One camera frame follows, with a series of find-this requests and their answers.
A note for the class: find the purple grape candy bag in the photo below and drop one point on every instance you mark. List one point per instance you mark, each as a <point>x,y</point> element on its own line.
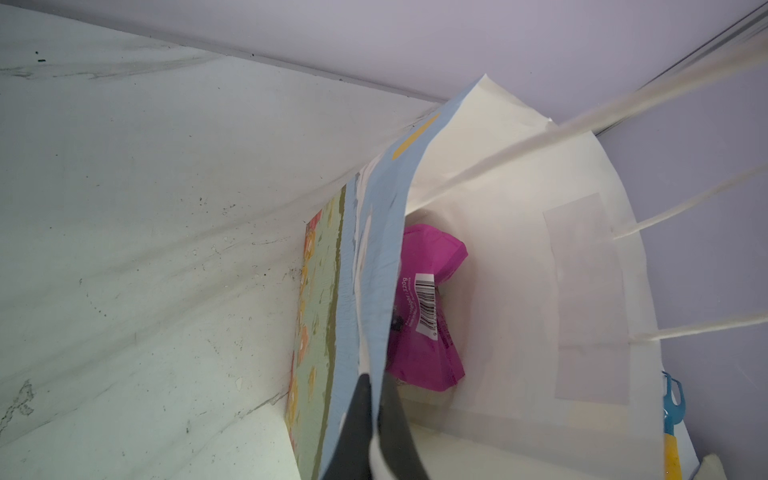
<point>421,351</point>

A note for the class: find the white paper gift bag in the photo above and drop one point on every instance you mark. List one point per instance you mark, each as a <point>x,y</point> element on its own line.
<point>551,313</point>

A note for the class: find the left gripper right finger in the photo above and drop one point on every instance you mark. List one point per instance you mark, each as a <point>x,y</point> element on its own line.
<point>396,452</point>

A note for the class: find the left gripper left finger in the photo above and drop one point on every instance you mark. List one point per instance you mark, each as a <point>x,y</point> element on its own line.
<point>350,460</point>

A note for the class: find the blue toy rake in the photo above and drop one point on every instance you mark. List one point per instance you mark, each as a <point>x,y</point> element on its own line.
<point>674,407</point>

